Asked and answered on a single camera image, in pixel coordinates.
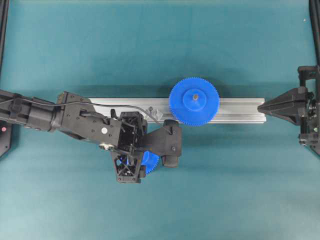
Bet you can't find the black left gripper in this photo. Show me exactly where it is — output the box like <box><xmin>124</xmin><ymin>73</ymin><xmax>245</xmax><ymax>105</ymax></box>
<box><xmin>99</xmin><ymin>106</ymin><xmax>163</xmax><ymax>184</ymax></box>

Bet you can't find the small blue plastic gear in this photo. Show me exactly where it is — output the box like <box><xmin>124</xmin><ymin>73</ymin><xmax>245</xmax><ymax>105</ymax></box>
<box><xmin>119</xmin><ymin>150</ymin><xmax>159</xmax><ymax>176</ymax></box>

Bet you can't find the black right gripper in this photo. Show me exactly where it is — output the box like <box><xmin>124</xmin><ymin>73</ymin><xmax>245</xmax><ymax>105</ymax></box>
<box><xmin>257</xmin><ymin>65</ymin><xmax>320</xmax><ymax>148</ymax></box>

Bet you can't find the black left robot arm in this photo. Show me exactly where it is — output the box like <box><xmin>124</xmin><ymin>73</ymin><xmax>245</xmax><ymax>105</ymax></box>
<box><xmin>0</xmin><ymin>90</ymin><xmax>167</xmax><ymax>184</ymax></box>

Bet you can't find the large blue plastic gear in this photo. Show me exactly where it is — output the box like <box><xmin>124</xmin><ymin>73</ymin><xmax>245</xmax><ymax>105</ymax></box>
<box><xmin>168</xmin><ymin>77</ymin><xmax>221</xmax><ymax>127</ymax></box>

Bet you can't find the black frame post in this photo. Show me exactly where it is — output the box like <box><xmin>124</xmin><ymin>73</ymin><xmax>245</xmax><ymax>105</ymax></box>
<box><xmin>308</xmin><ymin>0</ymin><xmax>320</xmax><ymax>65</ymax></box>
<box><xmin>0</xmin><ymin>0</ymin><xmax>10</xmax><ymax>73</ymax></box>

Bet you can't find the silver aluminium extrusion rail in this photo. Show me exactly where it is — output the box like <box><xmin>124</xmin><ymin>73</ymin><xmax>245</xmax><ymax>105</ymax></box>
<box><xmin>89</xmin><ymin>97</ymin><xmax>267</xmax><ymax>124</ymax></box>

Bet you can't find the black right frame post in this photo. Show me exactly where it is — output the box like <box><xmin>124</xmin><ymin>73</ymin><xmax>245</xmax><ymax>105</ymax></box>
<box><xmin>308</xmin><ymin>0</ymin><xmax>320</xmax><ymax>65</ymax></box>

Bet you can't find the black left frame post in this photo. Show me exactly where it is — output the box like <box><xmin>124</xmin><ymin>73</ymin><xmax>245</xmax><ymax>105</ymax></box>
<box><xmin>0</xmin><ymin>0</ymin><xmax>10</xmax><ymax>73</ymax></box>

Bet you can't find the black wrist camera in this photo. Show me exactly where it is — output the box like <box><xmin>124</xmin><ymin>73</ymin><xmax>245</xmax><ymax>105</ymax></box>
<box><xmin>139</xmin><ymin>119</ymin><xmax>182</xmax><ymax>168</ymax></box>

